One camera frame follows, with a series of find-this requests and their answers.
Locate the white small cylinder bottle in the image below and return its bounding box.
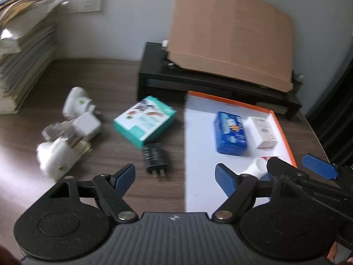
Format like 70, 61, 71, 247
242, 157, 268, 180

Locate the black power adapter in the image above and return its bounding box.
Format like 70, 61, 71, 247
142, 143, 167, 178

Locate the blue tissue pack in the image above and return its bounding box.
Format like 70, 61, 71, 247
214, 111, 247, 155

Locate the white product box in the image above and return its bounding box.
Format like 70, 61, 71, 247
245, 117, 277, 148

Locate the teal bandage box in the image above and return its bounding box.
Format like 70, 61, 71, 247
113, 96, 177, 149

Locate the white square charger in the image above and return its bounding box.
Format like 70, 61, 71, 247
72, 112, 102, 141

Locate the clear liquid refill bottle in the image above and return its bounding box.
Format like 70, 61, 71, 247
41, 121, 72, 142

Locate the white plug-in repellent heater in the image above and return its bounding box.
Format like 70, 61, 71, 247
62, 87, 96, 120

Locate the orange white cardboard box lid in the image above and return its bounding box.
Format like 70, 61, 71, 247
184, 92, 296, 215

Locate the black monitor riser shelf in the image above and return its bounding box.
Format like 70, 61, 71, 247
136, 42, 302, 120

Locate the wooden book stand board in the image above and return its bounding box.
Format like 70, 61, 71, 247
167, 0, 293, 93

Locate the stack of books and papers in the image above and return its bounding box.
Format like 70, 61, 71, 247
1, 0, 63, 114

